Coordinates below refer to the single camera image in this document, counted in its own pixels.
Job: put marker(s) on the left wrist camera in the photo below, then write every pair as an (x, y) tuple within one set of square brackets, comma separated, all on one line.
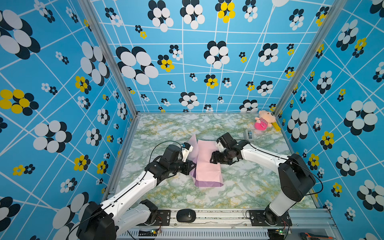
[(186, 150)]

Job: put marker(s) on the green circuit board left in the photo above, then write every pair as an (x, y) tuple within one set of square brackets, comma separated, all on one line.
[(149, 233)]

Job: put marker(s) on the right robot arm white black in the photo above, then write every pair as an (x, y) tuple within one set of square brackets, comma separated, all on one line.
[(296, 179)]

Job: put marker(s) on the purple wrapping paper sheet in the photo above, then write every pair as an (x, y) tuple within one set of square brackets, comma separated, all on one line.
[(206, 174)]

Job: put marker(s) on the black computer mouse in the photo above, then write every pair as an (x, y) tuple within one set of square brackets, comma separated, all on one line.
[(186, 216)]

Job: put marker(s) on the aluminium frame post right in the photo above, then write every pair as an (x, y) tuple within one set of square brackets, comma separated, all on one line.
[(323, 31)]

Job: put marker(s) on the green circuit board right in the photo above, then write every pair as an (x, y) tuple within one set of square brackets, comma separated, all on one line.
[(277, 234)]

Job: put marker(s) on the green circuit board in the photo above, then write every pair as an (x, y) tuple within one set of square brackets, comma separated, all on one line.
[(277, 234), (149, 233)]

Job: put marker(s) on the aluminium frame post left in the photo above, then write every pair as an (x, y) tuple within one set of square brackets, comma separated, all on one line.
[(90, 15)]

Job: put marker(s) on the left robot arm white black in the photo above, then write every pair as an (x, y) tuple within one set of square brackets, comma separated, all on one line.
[(115, 216)]

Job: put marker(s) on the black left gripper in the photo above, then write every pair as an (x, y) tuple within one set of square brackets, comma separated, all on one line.
[(188, 167)]

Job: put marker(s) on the pink plush pig toy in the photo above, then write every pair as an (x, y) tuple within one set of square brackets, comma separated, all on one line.
[(264, 120)]

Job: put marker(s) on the aluminium front rail base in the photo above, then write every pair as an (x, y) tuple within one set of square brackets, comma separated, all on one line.
[(236, 224)]

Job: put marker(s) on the aluminium frame post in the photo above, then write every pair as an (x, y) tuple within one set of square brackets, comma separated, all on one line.
[(90, 15), (323, 31)]

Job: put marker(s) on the orange black tool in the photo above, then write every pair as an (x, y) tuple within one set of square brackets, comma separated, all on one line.
[(309, 236)]

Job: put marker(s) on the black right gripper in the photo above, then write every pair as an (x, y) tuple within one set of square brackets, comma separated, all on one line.
[(216, 159)]

